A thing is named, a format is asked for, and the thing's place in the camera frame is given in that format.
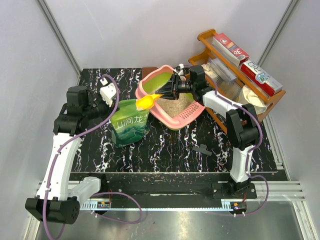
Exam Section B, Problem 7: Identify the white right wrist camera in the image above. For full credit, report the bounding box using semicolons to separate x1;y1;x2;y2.
173;63;185;77

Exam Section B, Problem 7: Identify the wooden two-tier shelf rack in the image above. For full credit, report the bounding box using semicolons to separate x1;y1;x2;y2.
188;29;286;123

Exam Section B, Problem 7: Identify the brown rectangular block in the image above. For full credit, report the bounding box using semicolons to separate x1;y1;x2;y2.
142;67;158;72

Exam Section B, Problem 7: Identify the red white box upper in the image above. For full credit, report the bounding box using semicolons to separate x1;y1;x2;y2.
212;33;250;67

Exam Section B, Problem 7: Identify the black bag clip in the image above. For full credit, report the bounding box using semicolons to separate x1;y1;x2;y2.
192;144;212;156

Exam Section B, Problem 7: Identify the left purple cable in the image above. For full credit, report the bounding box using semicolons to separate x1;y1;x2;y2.
42;74;143;240

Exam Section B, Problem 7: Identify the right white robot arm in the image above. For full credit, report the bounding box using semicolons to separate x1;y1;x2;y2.
155;65;263;198

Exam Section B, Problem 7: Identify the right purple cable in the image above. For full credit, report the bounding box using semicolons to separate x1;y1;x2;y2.
182;64;269;217

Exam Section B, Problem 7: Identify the purple cable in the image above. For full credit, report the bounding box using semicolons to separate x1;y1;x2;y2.
182;64;269;217
42;74;143;240

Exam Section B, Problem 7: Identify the red white box lower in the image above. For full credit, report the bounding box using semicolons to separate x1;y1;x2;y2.
240;60;283;97

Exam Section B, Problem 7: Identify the clear plastic box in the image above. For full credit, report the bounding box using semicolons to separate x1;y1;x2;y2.
209;58;237;84

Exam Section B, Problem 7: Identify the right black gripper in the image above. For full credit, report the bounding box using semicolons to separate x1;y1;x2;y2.
156;73;196;101

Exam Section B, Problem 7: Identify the pink green litter box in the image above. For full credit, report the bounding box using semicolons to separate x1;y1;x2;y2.
135;65;205;130

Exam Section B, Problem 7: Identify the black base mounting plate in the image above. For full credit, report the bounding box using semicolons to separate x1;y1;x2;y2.
79;172;257;200

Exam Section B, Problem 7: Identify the red white box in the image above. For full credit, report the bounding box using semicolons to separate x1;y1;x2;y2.
212;33;250;67
240;60;283;97

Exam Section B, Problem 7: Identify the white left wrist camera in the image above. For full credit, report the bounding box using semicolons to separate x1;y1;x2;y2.
99;78;117;107

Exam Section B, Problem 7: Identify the yellow plastic litter scoop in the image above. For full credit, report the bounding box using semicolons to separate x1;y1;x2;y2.
135;93;163;111

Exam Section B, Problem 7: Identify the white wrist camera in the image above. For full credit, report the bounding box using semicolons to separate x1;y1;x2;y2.
173;63;185;77
99;78;117;107

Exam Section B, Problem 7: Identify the beige paper bag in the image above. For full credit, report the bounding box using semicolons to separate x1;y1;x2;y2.
237;85;268;115

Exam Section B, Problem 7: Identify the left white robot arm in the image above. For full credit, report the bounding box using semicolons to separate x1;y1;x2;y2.
25;83;117;225

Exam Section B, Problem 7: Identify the green cat litter bag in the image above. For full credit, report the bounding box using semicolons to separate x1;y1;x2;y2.
110;99;150;148

